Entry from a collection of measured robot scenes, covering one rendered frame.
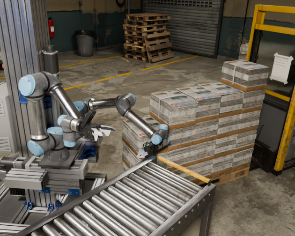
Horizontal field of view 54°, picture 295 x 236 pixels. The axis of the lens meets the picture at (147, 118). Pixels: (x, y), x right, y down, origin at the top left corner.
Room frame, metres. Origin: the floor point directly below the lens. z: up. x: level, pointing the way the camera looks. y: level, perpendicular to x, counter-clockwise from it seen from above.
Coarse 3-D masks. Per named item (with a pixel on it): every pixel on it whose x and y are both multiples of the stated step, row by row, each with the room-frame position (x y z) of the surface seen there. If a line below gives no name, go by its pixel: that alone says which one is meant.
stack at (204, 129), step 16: (128, 128) 2.35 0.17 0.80; (192, 128) 2.42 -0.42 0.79; (208, 128) 2.52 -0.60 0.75; (224, 128) 2.61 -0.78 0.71; (144, 144) 2.17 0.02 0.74; (176, 144) 2.33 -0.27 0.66; (208, 144) 2.52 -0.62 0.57; (224, 144) 2.63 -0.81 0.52; (128, 160) 2.34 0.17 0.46; (176, 160) 2.34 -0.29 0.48; (192, 160) 2.44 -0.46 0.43; (224, 160) 2.64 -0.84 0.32; (192, 176) 2.45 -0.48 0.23; (224, 176) 2.66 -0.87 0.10
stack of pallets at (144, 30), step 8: (128, 16) 9.17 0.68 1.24; (136, 16) 8.94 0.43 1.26; (144, 16) 8.74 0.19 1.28; (152, 16) 10.01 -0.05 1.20; (160, 16) 9.74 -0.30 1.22; (168, 16) 9.52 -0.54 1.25; (128, 24) 9.12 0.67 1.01; (136, 24) 8.93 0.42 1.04; (144, 24) 8.71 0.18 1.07; (152, 24) 9.10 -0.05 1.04; (160, 24) 9.34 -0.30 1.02; (128, 32) 9.16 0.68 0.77; (136, 32) 8.89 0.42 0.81; (144, 32) 8.67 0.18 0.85; (152, 32) 9.54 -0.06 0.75; (160, 32) 9.82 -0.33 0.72; (128, 40) 9.11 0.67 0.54; (136, 40) 8.92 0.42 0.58; (152, 40) 9.00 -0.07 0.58; (128, 48) 9.14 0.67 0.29; (136, 48) 8.92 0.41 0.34; (144, 48) 8.71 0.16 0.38; (128, 56) 9.15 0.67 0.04; (136, 56) 8.88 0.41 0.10; (144, 56) 8.70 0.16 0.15
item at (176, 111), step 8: (168, 104) 2.32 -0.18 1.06; (176, 104) 2.30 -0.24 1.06; (184, 104) 2.33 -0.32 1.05; (192, 104) 2.38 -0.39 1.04; (168, 112) 2.30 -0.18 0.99; (176, 112) 2.30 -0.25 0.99; (184, 112) 2.34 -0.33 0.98; (192, 112) 2.39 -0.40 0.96; (168, 120) 2.29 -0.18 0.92; (176, 120) 2.30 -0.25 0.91; (184, 120) 2.35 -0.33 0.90; (192, 120) 2.39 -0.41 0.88
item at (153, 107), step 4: (156, 92) 2.61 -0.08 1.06; (160, 92) 2.61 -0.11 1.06; (164, 92) 2.62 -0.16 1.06; (168, 92) 2.63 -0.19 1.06; (172, 92) 2.63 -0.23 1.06; (176, 92) 2.64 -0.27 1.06; (180, 92) 2.65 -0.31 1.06; (152, 96) 2.56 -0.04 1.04; (156, 96) 2.49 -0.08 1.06; (160, 96) 2.50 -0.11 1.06; (164, 96) 2.51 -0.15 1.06; (152, 100) 2.56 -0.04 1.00; (156, 100) 2.49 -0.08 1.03; (152, 104) 2.55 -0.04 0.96; (156, 104) 2.49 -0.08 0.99; (152, 108) 2.54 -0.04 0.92; (156, 108) 2.48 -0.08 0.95; (152, 112) 2.55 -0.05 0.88; (156, 112) 2.47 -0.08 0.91
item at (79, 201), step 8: (144, 160) 1.82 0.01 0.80; (152, 160) 1.82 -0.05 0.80; (136, 168) 1.71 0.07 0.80; (120, 176) 1.61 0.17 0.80; (128, 176) 1.63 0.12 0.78; (104, 184) 1.51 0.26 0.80; (112, 184) 1.52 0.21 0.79; (88, 192) 1.43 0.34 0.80; (96, 192) 1.43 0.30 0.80; (80, 200) 1.35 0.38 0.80; (88, 200) 1.37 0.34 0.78; (104, 200) 1.47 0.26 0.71; (64, 208) 1.28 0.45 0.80; (72, 208) 1.29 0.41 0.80; (48, 216) 1.21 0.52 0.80; (56, 216) 1.21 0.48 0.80; (32, 224) 1.15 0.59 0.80; (40, 224) 1.15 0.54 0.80; (24, 232) 1.09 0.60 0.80; (40, 232) 1.13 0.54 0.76
